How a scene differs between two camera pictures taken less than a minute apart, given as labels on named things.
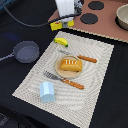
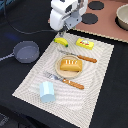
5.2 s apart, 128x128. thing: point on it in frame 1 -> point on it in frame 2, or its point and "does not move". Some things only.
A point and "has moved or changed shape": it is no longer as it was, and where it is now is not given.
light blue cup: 47,94 does not move
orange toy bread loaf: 71,65 does not move
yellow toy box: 58,25 has moved or changed shape
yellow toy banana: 61,40 does not move
